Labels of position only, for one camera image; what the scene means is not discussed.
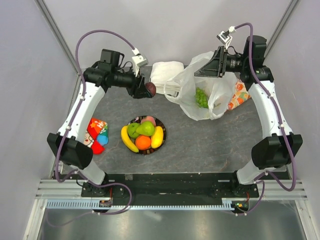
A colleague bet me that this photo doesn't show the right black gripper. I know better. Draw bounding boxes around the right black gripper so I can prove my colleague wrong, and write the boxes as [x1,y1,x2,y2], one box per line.
[195,45,249,78]

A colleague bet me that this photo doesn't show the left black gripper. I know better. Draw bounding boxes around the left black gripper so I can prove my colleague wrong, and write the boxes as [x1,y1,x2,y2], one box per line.
[112,64,152,100]

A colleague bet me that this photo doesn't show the dark purple fake fruit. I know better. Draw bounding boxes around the dark purple fake fruit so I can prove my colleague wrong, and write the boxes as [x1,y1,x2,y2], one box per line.
[145,82,157,96]

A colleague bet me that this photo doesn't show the pink fake peach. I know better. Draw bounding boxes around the pink fake peach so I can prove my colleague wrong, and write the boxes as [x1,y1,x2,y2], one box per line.
[140,116,157,127]

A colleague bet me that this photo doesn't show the green fake grapes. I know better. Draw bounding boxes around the green fake grapes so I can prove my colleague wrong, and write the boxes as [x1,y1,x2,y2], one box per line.
[195,87,209,109]

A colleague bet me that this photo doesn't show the green fake apple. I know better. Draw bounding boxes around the green fake apple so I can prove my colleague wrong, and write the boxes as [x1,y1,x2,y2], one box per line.
[127,122,140,139]

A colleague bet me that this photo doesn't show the green fake pear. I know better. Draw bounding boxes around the green fake pear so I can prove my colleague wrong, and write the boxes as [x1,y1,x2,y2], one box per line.
[135,121,156,137]

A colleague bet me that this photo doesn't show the white plastic bag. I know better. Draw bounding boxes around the white plastic bag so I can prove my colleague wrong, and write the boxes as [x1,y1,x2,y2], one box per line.
[163,51,237,121]

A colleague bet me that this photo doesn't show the yellow fake banana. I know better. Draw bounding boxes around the yellow fake banana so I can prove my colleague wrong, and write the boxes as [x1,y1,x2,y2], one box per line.
[120,125,139,153]

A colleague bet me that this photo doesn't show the fake orange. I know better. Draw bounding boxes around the fake orange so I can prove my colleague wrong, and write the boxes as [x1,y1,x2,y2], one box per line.
[135,135,151,151]

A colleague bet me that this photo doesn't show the yellow fake mango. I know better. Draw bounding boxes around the yellow fake mango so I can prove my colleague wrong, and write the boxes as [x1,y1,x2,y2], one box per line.
[151,126,164,149]

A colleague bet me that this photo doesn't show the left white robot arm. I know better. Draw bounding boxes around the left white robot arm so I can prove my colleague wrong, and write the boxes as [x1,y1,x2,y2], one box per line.
[47,48,156,197]

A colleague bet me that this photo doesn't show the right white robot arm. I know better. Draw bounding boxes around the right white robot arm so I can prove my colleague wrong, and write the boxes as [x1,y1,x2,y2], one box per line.
[194,35,303,197]

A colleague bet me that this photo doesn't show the white folded towel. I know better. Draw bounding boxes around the white folded towel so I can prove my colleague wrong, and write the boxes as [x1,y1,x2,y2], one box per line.
[150,61,185,95]

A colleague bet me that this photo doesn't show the dark rimmed ceramic plate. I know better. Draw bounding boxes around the dark rimmed ceramic plate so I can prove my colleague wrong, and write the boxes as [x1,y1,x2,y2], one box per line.
[127,115,167,155]

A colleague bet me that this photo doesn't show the orange floral folded cloth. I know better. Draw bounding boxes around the orange floral folded cloth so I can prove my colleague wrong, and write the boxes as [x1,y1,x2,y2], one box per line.
[227,79,251,111]

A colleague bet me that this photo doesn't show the colourful cartoon cloth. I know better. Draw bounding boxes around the colourful cartoon cloth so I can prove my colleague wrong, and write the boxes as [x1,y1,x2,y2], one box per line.
[83,118,109,155]

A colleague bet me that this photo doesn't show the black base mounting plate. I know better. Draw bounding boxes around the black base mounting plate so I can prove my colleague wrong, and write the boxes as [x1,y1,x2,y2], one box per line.
[81,172,259,205]

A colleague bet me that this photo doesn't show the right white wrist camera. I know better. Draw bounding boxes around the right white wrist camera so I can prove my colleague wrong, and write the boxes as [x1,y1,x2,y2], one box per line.
[216,26,236,50]

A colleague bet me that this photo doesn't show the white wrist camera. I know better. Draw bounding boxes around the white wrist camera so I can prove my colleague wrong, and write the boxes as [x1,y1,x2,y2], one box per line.
[216,26,236,50]
[131,48,149,77]

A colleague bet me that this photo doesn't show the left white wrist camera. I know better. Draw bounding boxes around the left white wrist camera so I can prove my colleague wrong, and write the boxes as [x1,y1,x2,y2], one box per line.
[131,48,149,77]

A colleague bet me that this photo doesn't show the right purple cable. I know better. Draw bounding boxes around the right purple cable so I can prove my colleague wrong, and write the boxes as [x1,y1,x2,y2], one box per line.
[229,22,299,217]

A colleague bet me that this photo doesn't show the purple cable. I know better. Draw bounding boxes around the purple cable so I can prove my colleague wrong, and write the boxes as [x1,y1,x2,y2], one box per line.
[229,22,299,217]
[44,29,141,227]

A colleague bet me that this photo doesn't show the right aluminium frame post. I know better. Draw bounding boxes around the right aluminium frame post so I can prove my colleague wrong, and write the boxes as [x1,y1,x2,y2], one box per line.
[252,0,300,58]

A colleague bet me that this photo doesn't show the aluminium frame post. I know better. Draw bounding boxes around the aluminium frame post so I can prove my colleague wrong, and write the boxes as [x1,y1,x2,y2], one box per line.
[34,0,78,73]
[252,0,300,58]

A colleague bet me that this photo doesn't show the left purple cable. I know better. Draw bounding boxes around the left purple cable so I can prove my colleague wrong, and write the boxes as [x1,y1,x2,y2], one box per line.
[44,29,141,227]

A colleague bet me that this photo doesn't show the left aluminium frame post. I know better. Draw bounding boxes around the left aluminium frame post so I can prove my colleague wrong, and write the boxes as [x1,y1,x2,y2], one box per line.
[34,0,78,73]

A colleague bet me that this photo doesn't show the slotted cable duct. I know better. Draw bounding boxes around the slotted cable duct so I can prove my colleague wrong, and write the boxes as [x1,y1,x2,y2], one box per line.
[46,199,242,211]

